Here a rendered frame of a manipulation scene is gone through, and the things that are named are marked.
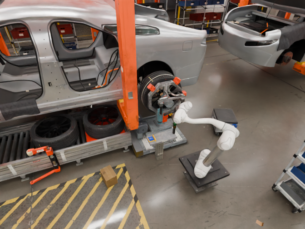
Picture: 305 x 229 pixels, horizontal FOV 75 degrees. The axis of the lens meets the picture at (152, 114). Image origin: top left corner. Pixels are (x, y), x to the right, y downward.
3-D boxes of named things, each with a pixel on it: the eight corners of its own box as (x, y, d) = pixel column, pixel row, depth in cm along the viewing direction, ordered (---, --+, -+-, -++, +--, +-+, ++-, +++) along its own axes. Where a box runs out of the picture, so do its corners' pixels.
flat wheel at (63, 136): (45, 161, 279) (39, 149, 265) (28, 136, 316) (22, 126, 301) (87, 137, 317) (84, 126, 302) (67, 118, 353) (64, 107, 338)
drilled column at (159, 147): (160, 154, 328) (161, 135, 302) (162, 158, 321) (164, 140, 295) (154, 156, 325) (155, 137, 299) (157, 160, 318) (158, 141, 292)
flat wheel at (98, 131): (112, 109, 375) (110, 99, 361) (132, 128, 336) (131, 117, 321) (78, 123, 342) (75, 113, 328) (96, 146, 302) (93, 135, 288)
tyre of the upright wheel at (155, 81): (155, 112, 354) (182, 84, 341) (161, 119, 337) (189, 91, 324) (130, 93, 311) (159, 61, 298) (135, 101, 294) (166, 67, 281)
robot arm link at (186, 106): (180, 102, 236) (175, 109, 229) (189, 97, 223) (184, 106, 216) (186, 108, 239) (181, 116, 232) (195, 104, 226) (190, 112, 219)
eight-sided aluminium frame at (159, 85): (178, 107, 333) (181, 78, 299) (179, 109, 328) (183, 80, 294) (147, 114, 316) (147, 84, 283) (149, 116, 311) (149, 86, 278)
